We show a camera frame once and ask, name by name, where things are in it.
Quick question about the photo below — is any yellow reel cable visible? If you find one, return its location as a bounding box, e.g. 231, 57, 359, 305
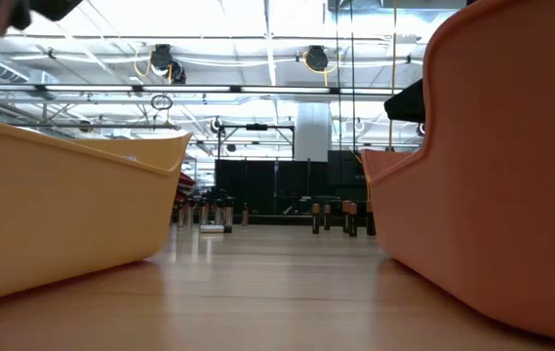
301, 51, 344, 88

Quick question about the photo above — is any red storage rack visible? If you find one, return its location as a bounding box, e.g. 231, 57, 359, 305
176, 171, 198, 205

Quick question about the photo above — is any white building column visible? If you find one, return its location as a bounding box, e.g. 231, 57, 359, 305
295, 101, 332, 163

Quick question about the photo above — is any orange plastic bin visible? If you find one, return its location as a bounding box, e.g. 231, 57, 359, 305
360, 0, 555, 345

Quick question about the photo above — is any black curtain partition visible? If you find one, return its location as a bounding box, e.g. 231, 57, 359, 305
215, 149, 371, 216

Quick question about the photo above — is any horizontal ceiling pipe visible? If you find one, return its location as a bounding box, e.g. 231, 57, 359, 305
13, 121, 182, 132

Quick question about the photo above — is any yellow plastic bin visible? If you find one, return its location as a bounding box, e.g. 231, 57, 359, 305
0, 112, 194, 308

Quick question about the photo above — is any black hanging cable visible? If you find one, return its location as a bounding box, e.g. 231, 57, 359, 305
349, 0, 357, 153
334, 0, 342, 153

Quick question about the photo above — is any hanging black cable ring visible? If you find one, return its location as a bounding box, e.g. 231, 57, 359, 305
150, 94, 175, 112

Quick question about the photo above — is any black aluminium table frame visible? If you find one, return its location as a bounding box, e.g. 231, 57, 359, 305
250, 213, 371, 226

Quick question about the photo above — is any long ceiling light rail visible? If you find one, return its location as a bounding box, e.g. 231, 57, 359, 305
0, 82, 405, 97

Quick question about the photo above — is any black gantry frame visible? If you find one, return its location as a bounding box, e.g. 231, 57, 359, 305
217, 123, 297, 161

